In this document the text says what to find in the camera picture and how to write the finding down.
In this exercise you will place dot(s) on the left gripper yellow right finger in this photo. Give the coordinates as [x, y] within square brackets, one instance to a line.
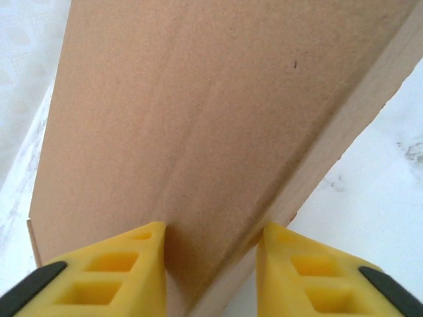
[284, 290]

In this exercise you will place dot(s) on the brown cardboard box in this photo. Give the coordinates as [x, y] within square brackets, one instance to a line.
[198, 115]

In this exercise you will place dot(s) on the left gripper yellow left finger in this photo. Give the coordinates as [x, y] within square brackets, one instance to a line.
[138, 290]

